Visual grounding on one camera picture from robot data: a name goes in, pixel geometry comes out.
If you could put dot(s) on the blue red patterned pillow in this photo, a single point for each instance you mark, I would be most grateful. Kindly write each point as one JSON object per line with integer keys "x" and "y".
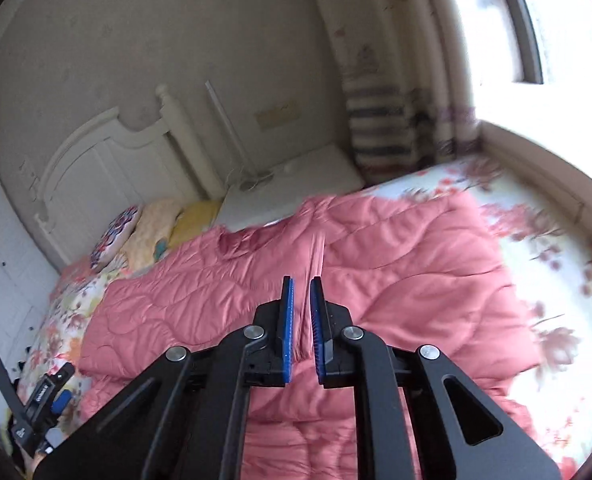
{"x": 116, "y": 235}

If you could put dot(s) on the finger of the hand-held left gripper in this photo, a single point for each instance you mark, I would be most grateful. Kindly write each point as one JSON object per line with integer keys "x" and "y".
{"x": 62, "y": 399}

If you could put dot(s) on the floral bed sheet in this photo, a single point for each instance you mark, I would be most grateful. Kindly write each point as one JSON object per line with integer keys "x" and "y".
{"x": 551, "y": 260}

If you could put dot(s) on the white wooden headboard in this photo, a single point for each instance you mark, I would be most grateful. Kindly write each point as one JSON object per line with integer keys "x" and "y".
{"x": 101, "y": 170}

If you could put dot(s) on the wall socket plate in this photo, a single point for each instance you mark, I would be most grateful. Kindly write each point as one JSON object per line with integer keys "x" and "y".
{"x": 276, "y": 116}

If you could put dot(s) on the white nightstand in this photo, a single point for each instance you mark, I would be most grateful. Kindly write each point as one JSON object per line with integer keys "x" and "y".
{"x": 301, "y": 185}

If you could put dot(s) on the striped pillow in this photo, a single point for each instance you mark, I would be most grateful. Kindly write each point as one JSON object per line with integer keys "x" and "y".
{"x": 376, "y": 110}

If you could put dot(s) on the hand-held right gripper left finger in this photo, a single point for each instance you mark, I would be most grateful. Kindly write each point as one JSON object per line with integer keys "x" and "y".
{"x": 288, "y": 332}

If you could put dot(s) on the red quilted blanket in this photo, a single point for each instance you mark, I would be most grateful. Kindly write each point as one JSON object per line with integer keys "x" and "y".
{"x": 401, "y": 270}

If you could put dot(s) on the window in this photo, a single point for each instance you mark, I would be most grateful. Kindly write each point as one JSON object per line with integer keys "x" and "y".
{"x": 551, "y": 10}

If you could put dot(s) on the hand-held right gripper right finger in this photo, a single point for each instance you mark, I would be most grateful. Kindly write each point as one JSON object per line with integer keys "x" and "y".
{"x": 318, "y": 332}

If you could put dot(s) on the pale yellow floral pillow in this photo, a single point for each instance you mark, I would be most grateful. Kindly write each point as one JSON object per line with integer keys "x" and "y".
{"x": 148, "y": 232}

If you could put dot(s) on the white stick desk lamp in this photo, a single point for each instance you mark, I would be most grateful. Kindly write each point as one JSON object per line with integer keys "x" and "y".
{"x": 223, "y": 120}

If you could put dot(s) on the white wardrobe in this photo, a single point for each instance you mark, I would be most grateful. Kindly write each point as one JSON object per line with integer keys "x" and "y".
{"x": 1, "y": 260}

